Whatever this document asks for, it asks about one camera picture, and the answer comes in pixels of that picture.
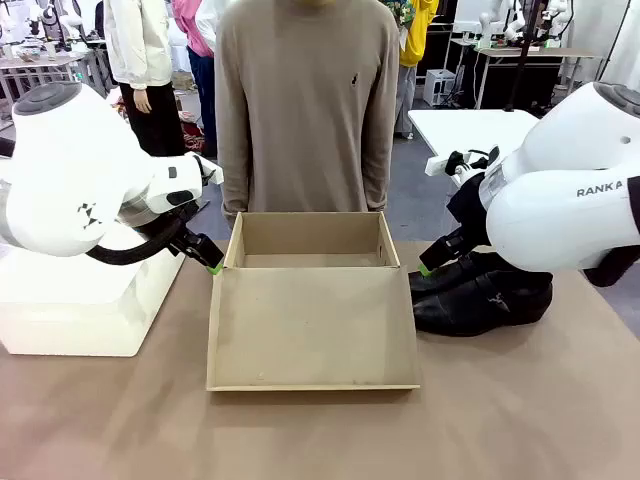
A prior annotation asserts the white foam box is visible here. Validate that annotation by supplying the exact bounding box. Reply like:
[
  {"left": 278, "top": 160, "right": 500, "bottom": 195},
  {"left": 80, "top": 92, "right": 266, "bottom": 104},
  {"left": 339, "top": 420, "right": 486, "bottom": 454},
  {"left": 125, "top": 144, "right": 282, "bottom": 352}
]
[{"left": 0, "top": 219, "right": 187, "bottom": 358}]

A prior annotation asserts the brown cardboard shoe box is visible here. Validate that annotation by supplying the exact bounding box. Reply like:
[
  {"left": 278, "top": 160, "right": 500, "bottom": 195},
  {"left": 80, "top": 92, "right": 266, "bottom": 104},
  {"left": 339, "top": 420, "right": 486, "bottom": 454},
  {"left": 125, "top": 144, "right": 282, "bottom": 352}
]
[{"left": 205, "top": 211, "right": 422, "bottom": 392}]

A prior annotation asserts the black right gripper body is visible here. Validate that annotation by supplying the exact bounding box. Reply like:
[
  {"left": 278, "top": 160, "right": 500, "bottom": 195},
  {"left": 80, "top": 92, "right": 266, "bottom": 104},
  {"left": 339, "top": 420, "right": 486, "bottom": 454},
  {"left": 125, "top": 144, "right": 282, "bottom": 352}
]
[{"left": 446, "top": 172, "right": 494, "bottom": 247}]

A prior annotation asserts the white background table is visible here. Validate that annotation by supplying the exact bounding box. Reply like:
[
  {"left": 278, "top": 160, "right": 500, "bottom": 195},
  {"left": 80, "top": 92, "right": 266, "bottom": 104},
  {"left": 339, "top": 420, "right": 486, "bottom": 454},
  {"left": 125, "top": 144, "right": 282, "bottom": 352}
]
[{"left": 408, "top": 108, "right": 541, "bottom": 174}]

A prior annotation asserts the background robot workbench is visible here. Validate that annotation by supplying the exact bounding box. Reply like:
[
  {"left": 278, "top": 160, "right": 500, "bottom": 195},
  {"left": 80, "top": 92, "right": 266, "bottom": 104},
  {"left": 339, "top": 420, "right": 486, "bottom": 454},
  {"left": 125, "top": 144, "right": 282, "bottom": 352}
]
[{"left": 472, "top": 45, "right": 599, "bottom": 110}]

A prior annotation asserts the bystander in white jacket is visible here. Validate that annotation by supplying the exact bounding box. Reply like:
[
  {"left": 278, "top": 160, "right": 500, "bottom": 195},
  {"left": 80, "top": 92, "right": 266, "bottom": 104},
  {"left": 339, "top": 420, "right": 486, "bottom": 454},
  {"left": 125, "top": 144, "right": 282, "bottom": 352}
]
[{"left": 103, "top": 0, "right": 187, "bottom": 157}]

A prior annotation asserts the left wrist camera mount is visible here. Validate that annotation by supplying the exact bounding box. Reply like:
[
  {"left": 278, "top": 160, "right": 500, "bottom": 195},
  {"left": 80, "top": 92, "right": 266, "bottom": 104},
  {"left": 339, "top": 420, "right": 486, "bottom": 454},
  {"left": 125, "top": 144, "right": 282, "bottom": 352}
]
[{"left": 192, "top": 152, "right": 225, "bottom": 187}]

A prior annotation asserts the patterned red cloth pile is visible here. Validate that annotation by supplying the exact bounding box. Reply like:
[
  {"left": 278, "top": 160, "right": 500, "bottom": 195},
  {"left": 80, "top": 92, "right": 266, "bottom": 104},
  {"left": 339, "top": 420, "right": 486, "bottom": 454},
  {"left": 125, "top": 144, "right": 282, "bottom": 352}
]
[{"left": 178, "top": 109, "right": 206, "bottom": 152}]

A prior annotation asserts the black buckled leather shoe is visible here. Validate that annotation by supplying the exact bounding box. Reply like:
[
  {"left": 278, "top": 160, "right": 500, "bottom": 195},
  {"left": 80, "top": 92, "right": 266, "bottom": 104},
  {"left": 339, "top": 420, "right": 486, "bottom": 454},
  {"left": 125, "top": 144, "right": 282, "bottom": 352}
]
[{"left": 412, "top": 272, "right": 554, "bottom": 337}]

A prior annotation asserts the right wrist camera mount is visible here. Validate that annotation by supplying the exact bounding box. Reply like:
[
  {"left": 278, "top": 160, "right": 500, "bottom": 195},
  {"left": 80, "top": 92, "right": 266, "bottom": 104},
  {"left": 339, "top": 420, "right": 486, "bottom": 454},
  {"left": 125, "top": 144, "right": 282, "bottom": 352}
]
[{"left": 426, "top": 146, "right": 501, "bottom": 190}]

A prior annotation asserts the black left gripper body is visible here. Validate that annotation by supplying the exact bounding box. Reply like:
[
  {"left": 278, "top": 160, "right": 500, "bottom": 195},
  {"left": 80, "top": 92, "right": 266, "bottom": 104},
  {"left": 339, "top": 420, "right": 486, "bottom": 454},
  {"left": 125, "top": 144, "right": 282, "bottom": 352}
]
[{"left": 167, "top": 202, "right": 202, "bottom": 256}]

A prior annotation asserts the bystander in yellow top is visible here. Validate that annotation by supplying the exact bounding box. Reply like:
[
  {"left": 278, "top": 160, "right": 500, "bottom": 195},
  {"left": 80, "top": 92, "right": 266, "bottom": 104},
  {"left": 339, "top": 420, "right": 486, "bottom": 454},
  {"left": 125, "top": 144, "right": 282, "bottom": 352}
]
[{"left": 397, "top": 0, "right": 440, "bottom": 140}]

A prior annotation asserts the bystander in pink top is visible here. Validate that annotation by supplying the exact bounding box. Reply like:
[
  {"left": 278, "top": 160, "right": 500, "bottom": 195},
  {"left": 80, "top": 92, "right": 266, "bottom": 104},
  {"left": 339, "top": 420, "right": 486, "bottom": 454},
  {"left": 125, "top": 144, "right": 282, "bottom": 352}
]
[{"left": 172, "top": 0, "right": 220, "bottom": 159}]

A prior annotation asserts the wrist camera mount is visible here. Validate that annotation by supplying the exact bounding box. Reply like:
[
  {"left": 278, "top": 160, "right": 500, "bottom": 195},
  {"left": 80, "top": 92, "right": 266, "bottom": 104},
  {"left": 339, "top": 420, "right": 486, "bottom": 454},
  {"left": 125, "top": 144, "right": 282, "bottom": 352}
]
[
  {"left": 192, "top": 152, "right": 225, "bottom": 187},
  {"left": 426, "top": 146, "right": 501, "bottom": 190}
]

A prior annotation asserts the person's beige sweater torso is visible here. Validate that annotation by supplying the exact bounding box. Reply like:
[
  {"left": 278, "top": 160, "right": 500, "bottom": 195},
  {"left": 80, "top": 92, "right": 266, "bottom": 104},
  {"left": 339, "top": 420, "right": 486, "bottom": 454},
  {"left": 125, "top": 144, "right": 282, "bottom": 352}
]
[{"left": 214, "top": 0, "right": 401, "bottom": 231}]

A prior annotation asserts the small white crate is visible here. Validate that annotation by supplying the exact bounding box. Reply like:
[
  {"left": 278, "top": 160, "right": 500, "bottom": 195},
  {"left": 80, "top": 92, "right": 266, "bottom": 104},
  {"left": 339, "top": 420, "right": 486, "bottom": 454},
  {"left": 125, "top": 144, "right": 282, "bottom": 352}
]
[{"left": 423, "top": 68, "right": 457, "bottom": 107}]

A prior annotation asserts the bystander in white shirt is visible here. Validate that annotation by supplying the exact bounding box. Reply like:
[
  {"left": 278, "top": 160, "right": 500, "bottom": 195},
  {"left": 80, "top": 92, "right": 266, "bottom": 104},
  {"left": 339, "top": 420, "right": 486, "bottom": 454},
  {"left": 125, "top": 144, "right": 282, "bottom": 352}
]
[{"left": 194, "top": 0, "right": 224, "bottom": 55}]

